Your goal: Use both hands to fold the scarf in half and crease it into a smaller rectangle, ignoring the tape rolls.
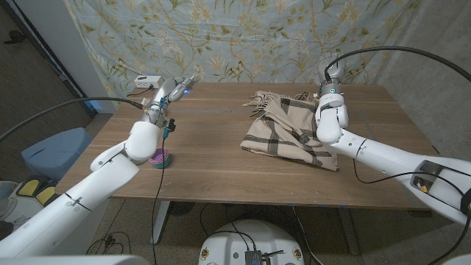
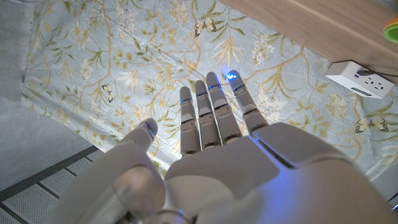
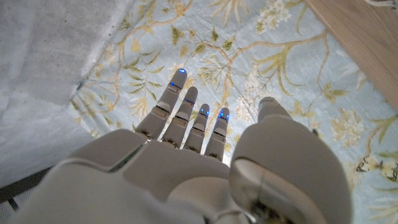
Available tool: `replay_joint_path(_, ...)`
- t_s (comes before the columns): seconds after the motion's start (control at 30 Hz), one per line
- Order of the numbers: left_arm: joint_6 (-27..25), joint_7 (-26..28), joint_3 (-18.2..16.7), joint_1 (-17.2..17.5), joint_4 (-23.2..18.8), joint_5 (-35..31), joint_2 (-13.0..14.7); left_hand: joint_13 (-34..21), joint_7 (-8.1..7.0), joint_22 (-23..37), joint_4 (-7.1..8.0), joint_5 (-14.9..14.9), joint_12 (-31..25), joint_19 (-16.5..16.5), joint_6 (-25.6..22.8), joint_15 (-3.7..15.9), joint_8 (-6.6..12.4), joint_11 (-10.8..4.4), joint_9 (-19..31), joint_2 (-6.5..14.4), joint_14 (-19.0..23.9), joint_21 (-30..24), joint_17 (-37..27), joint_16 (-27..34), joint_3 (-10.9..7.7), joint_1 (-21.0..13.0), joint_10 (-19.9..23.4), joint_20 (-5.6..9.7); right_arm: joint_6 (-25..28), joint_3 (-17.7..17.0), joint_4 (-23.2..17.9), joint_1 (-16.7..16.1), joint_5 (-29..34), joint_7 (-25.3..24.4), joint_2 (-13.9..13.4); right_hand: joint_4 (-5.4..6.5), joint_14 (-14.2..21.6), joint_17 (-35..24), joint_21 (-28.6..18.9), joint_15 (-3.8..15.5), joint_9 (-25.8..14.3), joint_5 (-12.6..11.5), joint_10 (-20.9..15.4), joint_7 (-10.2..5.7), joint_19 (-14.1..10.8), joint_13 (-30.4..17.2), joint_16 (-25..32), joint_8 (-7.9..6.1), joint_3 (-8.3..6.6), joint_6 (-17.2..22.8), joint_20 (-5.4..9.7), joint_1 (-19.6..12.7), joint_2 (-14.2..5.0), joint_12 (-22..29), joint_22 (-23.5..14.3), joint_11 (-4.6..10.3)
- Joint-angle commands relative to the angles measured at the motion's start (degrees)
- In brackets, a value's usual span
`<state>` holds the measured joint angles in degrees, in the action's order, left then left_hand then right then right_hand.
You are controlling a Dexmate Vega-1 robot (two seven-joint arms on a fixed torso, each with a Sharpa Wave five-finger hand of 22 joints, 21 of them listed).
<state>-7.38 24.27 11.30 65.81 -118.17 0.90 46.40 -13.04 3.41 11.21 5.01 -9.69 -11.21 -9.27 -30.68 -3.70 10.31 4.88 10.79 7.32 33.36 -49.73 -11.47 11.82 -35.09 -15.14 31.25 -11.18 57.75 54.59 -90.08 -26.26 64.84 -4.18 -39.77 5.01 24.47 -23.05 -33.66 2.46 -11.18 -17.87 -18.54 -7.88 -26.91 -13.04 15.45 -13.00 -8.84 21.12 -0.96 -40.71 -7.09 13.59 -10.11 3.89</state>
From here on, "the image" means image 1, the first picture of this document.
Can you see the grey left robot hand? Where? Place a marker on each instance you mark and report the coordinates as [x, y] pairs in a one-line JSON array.
[[167, 95]]

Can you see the blue padded stool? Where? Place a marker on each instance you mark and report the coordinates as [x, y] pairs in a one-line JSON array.
[[55, 151]]

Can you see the small black electronics box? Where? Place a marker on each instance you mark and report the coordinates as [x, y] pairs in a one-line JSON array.
[[254, 257]]

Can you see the beige plaid fringed scarf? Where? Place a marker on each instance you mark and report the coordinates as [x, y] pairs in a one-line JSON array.
[[287, 129]]

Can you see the floral printed backdrop cloth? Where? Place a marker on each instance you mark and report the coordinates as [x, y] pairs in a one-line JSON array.
[[239, 40]]

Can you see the white power strip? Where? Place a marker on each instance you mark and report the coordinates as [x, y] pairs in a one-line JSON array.
[[148, 81]]

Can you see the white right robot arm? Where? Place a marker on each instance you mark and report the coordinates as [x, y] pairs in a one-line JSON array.
[[390, 158]]

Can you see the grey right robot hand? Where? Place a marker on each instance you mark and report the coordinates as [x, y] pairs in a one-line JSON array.
[[331, 71]]

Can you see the white robot torso base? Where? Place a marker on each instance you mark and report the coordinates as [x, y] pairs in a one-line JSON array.
[[228, 243]]

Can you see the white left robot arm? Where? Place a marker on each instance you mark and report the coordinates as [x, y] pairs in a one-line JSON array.
[[73, 191]]

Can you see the grey metal table leg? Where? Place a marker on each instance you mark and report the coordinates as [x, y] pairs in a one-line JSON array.
[[160, 222], [349, 232]]

